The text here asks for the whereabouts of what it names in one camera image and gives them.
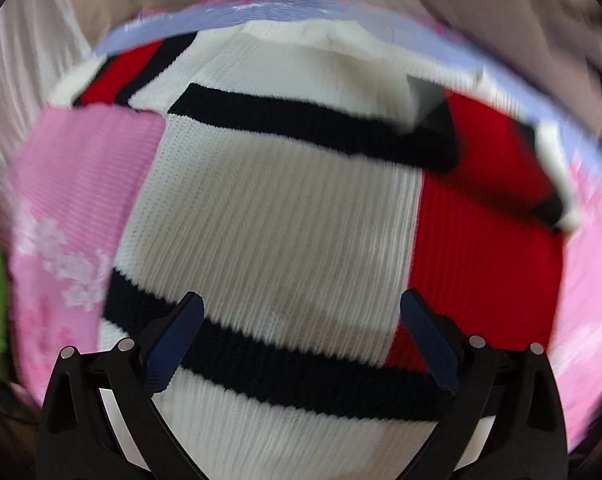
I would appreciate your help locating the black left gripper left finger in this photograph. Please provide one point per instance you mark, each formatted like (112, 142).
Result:
(76, 439)

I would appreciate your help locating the white striped fabric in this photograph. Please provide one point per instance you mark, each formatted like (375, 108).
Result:
(40, 41)

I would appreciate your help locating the pink floral bed sheet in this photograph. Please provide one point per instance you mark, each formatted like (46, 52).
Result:
(299, 164)

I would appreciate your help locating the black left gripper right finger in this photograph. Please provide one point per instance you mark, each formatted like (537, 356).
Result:
(506, 419)

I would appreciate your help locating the white red black knit sweater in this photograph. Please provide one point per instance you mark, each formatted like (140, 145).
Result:
(315, 256)

